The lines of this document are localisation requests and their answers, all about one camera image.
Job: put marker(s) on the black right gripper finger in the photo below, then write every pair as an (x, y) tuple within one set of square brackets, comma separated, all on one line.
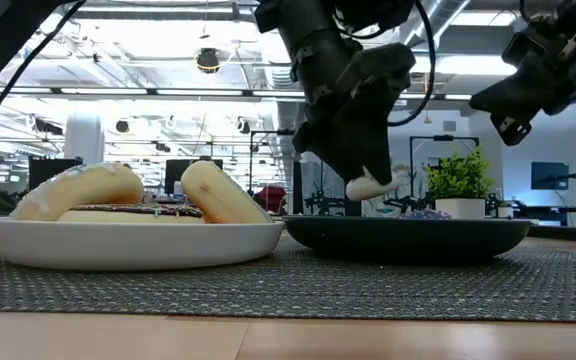
[(513, 95), (512, 131)]

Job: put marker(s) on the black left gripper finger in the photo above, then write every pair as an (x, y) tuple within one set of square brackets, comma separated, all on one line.
[(338, 150), (380, 145)]

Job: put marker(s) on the small indigo sprinkled donut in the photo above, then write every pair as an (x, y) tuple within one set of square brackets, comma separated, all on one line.
[(425, 215)]

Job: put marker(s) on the large blue glazed donut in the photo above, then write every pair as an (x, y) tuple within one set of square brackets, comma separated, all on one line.
[(128, 216)]

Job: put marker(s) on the large white teal-striped donut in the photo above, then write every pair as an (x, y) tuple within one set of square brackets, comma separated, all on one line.
[(83, 192)]

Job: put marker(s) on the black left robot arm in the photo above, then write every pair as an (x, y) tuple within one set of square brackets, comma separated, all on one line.
[(3, 35)]

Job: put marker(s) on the pale draped cloth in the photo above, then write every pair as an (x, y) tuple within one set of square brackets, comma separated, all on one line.
[(408, 175)]

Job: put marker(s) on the small white plant pot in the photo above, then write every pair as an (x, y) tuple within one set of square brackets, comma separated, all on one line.
[(505, 212)]

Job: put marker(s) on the red chair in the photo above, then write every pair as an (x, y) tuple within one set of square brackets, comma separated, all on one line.
[(270, 197)]

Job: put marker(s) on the green plant in white pot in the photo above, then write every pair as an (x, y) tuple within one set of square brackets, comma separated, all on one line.
[(460, 207)]

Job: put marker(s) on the dark background table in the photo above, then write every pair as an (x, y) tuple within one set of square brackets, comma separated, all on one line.
[(558, 212)]

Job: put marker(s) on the black round plate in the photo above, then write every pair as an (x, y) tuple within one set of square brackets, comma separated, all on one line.
[(393, 240)]

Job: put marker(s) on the black ceiling spotlight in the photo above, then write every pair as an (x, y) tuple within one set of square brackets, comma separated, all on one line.
[(208, 60)]

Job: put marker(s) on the long ceiling light strip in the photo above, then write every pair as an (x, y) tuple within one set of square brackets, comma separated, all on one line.
[(198, 92)]

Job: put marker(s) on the grey woven placemat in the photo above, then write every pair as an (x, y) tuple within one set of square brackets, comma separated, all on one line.
[(318, 290)]

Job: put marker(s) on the black computer monitor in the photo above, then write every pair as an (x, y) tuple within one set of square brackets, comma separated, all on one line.
[(50, 172), (173, 175)]

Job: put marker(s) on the white round plate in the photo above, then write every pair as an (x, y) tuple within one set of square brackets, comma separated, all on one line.
[(118, 245)]

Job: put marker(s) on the white round column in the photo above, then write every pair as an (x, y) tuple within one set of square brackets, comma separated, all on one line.
[(84, 140)]

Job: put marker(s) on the silver ventilation duct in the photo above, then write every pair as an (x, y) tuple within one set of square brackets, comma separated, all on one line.
[(448, 15), (280, 75)]

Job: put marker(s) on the blue wall screen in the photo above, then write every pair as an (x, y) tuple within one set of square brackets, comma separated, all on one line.
[(550, 175)]

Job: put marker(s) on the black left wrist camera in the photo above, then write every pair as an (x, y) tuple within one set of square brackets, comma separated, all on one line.
[(383, 70)]

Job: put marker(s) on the black background rig frame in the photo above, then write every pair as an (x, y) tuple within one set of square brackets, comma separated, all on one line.
[(443, 137), (268, 132)]

